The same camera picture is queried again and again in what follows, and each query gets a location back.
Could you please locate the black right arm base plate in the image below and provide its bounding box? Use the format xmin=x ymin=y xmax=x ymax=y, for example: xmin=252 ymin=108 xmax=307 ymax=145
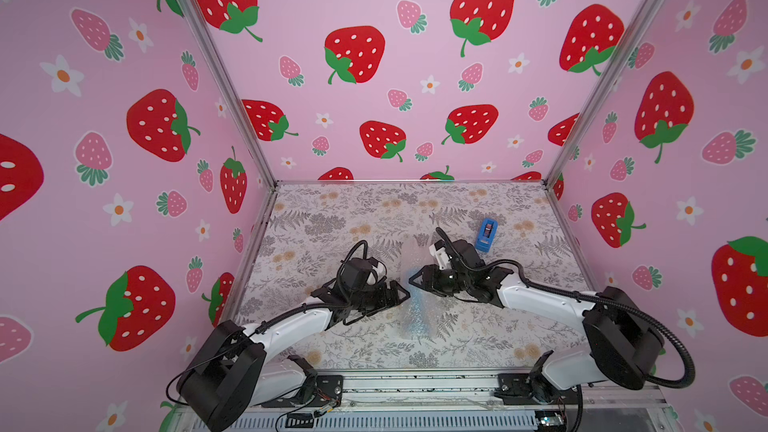
xmin=493 ymin=373 xmax=581 ymax=406

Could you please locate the aluminium frame post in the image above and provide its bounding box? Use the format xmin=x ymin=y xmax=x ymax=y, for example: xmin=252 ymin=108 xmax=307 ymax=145
xmin=542 ymin=0 xmax=665 ymax=192
xmin=177 ymin=0 xmax=277 ymax=191

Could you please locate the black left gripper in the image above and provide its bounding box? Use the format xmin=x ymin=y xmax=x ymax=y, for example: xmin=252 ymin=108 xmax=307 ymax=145
xmin=348 ymin=280 xmax=410 ymax=314

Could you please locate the clear bubble wrap sheet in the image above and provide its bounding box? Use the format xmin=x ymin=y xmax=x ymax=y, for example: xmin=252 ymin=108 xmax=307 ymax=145
xmin=398 ymin=238 xmax=459 ymax=344

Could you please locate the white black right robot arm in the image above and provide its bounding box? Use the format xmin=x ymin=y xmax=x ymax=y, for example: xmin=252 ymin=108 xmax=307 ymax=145
xmin=409 ymin=261 xmax=663 ymax=401

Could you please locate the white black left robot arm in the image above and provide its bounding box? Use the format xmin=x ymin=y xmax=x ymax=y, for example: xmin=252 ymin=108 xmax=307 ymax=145
xmin=176 ymin=280 xmax=410 ymax=431

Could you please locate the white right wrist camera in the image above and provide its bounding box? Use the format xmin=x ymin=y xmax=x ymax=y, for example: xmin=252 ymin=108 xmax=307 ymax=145
xmin=429 ymin=244 xmax=452 ymax=271

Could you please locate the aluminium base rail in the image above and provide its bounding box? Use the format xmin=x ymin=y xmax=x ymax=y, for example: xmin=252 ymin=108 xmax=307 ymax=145
xmin=173 ymin=368 xmax=667 ymax=432

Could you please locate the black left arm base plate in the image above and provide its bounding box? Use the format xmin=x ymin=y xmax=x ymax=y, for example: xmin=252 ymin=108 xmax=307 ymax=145
xmin=262 ymin=375 xmax=344 ymax=408

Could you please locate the aluminium frame post left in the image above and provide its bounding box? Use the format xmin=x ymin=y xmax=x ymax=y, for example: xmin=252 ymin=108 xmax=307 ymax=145
xmin=177 ymin=0 xmax=277 ymax=191

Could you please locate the black corrugated cable conduit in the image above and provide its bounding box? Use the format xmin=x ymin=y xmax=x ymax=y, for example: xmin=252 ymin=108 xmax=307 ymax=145
xmin=515 ymin=260 xmax=697 ymax=389

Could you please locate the blue tape dispenser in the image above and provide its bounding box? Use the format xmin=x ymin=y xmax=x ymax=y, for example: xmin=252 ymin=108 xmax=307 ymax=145
xmin=475 ymin=218 xmax=498 ymax=253

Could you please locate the blue plastic wine glass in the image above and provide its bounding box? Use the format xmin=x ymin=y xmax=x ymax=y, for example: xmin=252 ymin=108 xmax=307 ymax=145
xmin=403 ymin=306 xmax=430 ymax=340

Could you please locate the aluminium frame post right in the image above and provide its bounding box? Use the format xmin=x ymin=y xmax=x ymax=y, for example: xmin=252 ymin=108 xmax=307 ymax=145
xmin=542 ymin=0 xmax=665 ymax=192

